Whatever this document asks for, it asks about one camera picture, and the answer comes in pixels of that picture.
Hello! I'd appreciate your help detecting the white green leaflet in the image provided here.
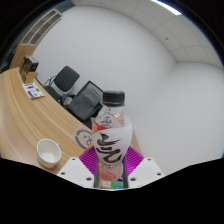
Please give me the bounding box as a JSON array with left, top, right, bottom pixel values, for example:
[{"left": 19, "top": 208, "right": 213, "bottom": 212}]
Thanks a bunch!
[{"left": 22, "top": 82, "right": 46, "bottom": 99}]

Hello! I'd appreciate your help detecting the black office chair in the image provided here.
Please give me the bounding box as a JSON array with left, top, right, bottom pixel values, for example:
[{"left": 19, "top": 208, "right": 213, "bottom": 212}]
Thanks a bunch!
[{"left": 43, "top": 65, "right": 81, "bottom": 101}]

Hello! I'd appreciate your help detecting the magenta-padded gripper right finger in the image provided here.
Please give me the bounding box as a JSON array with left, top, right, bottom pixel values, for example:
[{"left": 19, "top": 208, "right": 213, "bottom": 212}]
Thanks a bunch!
[{"left": 123, "top": 146, "right": 165, "bottom": 188}]

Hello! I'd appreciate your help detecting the pink drink bottle black cap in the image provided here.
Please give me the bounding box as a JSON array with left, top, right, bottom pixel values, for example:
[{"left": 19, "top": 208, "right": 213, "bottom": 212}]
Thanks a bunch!
[{"left": 91, "top": 90, "right": 133, "bottom": 189}]

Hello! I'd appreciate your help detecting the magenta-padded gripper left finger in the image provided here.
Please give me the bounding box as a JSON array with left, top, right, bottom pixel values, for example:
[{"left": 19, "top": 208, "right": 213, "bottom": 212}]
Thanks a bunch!
[{"left": 56, "top": 146, "right": 100, "bottom": 188}]

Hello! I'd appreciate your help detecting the brown box with dark items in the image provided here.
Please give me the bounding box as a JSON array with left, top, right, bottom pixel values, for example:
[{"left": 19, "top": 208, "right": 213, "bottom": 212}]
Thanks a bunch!
[{"left": 19, "top": 55, "right": 40, "bottom": 84}]

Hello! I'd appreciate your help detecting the grey mesh office chair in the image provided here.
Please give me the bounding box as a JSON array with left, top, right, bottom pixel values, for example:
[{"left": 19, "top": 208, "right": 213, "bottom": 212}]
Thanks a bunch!
[{"left": 63, "top": 80, "right": 104, "bottom": 129}]

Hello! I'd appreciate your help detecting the white speckled cup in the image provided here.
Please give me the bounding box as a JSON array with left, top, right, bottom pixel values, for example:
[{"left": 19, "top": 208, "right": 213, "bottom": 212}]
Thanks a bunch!
[{"left": 36, "top": 138, "right": 62, "bottom": 169}]

